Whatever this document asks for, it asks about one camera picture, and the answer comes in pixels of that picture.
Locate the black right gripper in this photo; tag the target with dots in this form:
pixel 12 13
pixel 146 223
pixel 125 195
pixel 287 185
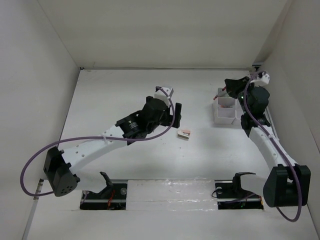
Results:
pixel 233 86

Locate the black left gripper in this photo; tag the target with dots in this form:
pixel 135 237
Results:
pixel 177 115

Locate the pink white mini stapler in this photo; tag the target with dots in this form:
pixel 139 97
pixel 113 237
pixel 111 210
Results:
pixel 183 134

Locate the orange pen refill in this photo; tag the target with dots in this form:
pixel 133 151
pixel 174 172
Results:
pixel 225 107

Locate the red pen refill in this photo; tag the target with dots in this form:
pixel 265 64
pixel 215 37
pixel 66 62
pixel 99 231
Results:
pixel 221 92

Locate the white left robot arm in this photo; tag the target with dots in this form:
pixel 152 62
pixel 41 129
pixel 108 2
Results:
pixel 61 166

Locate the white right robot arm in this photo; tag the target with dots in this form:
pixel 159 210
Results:
pixel 288 182

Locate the white compartment organizer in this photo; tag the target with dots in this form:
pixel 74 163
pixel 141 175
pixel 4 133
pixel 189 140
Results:
pixel 224 116

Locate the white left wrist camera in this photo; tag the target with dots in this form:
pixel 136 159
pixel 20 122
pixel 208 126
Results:
pixel 163 93

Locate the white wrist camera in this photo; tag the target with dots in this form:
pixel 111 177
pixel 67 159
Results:
pixel 163 93
pixel 260 79

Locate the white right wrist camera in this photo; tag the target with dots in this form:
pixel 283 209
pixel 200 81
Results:
pixel 260 79

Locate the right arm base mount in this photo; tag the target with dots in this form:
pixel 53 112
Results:
pixel 231 196

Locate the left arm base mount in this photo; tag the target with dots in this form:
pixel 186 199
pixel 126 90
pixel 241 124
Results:
pixel 113 197

